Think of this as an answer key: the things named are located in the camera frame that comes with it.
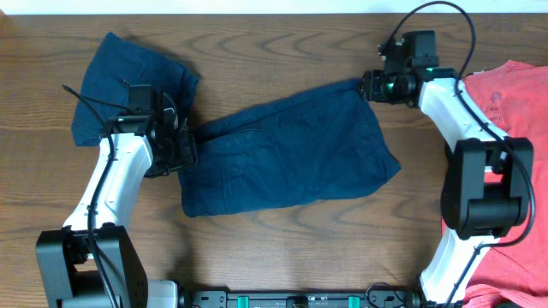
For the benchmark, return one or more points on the navy blue shorts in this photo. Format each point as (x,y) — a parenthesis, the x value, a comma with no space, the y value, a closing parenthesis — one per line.
(323,143)

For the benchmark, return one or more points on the red t-shirt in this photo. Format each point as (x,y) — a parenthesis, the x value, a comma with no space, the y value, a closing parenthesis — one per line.
(514,97)

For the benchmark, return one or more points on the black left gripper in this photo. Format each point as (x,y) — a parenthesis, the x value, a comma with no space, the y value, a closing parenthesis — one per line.
(185,150)

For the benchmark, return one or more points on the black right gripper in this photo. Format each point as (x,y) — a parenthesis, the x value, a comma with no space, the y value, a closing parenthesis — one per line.
(372,79)

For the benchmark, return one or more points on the folded navy shorts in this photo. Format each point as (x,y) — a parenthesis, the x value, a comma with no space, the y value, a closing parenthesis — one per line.
(119,64)

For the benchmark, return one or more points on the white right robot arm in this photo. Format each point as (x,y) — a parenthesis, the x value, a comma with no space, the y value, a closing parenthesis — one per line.
(487,187)

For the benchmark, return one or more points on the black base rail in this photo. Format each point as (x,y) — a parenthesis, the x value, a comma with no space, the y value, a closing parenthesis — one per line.
(381,295)

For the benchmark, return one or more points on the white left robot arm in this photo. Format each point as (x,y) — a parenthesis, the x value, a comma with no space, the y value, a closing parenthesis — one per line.
(90,261)

